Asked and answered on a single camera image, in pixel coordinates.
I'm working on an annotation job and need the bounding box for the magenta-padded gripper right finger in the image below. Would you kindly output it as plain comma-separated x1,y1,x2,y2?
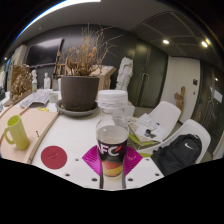
122,145,165,190

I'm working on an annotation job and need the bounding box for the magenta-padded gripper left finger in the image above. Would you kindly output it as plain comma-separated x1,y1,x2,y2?
63,145,104,190

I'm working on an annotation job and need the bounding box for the clear white-capped drink bottle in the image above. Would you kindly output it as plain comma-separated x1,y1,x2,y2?
95,89,130,189

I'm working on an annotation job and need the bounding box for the green seat cushion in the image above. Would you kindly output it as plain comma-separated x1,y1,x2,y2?
138,151,153,159

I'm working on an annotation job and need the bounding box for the flat round red coaster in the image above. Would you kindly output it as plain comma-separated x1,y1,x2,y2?
40,145,68,170

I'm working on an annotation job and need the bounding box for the black backpack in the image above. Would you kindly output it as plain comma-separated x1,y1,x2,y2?
150,133,203,177

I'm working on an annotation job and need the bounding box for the stack of papers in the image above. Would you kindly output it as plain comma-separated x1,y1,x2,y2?
128,113,166,144

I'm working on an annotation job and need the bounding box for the grey plant saucer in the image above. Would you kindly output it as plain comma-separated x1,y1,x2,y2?
55,99,99,118

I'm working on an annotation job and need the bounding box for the white plastic chair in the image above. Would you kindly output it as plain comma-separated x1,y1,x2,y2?
138,118,212,164
128,100,182,141

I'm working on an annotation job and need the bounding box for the beige wooden panel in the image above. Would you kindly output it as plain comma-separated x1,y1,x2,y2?
0,104,60,165

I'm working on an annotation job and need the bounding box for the yellow-green mug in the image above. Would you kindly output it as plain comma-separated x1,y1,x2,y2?
3,114,30,151

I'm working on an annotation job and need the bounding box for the small white cup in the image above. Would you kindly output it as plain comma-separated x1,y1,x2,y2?
48,91,59,104

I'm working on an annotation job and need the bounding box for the dried plant in grey pot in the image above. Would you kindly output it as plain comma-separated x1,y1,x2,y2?
57,24,114,112

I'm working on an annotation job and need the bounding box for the wooden figure sculpture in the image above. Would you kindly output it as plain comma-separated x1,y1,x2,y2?
174,85,186,113

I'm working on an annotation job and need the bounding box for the printed newspaper sheet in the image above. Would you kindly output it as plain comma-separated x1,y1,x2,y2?
19,90,51,109

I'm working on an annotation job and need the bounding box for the grey spray bottle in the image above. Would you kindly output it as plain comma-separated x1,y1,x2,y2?
43,72,52,90

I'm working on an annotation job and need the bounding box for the brown cardboard box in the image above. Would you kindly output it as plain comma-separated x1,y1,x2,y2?
91,64,118,91

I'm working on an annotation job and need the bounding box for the white plaster statue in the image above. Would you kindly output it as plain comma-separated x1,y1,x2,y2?
115,56,134,92

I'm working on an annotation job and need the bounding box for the wooden easel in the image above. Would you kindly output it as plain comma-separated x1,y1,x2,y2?
53,49,67,79

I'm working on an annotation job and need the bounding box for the small white bust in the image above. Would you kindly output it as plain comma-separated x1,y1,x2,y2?
31,69,38,84

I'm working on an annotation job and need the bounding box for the white pedestal block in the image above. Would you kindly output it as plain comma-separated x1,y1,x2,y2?
127,101,136,118

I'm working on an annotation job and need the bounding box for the black wall screen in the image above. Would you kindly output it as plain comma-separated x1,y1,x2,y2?
25,37,64,68

